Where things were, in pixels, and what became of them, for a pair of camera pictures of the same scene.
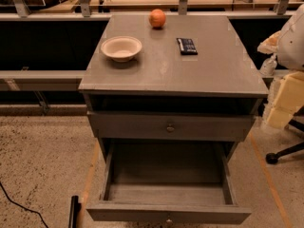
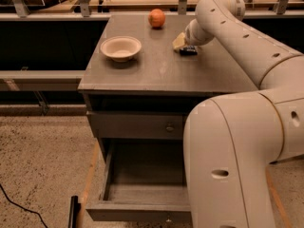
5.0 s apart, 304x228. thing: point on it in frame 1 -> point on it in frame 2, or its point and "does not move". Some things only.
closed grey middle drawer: [171, 125] does not move
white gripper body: [293, 47] -> [190, 34]
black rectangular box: [187, 47] does not move
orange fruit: [157, 18] does not move
